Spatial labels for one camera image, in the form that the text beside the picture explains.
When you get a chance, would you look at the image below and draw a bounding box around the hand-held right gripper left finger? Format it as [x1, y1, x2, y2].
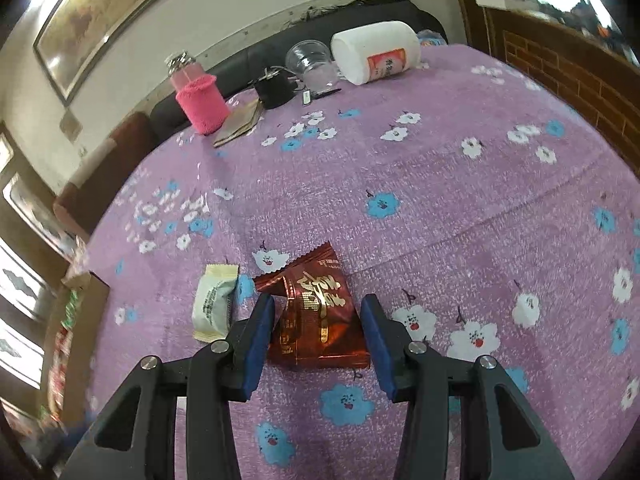
[59, 292, 277, 480]

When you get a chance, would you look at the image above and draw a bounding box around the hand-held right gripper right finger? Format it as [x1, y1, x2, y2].
[360, 294, 576, 480]

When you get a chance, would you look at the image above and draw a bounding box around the cream white biscuit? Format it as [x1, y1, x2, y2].
[192, 263, 241, 345]

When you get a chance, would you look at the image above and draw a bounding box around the dark red gold-print pouch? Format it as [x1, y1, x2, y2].
[254, 241, 372, 372]

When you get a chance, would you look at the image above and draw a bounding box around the brown cardboard box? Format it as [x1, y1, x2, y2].
[40, 270, 111, 421]

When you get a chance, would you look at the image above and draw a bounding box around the brown cushion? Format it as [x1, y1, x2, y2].
[52, 112, 161, 238]

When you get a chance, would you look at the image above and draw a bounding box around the wooden framed window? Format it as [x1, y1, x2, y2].
[0, 125, 76, 411]

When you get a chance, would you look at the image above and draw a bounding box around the bottle in pink knitted sleeve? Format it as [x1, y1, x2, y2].
[166, 50, 232, 136]

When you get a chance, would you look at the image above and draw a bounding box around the black pouch with keys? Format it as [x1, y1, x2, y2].
[253, 72, 296, 110]

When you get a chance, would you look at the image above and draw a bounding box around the clear plastic cup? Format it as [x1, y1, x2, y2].
[285, 39, 341, 88]

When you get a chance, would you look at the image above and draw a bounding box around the white tissue roll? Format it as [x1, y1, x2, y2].
[330, 20, 422, 86]

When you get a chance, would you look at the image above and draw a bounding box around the brown brick-pattern cabinet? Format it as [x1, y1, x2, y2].
[472, 0, 640, 181]

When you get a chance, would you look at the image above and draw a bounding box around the black sofa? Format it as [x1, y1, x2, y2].
[149, 0, 448, 143]

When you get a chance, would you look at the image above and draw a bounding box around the framed landscape painting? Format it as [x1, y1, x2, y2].
[32, 0, 216, 107]

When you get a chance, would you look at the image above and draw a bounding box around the wooden door frame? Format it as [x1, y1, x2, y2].
[445, 0, 493, 48]

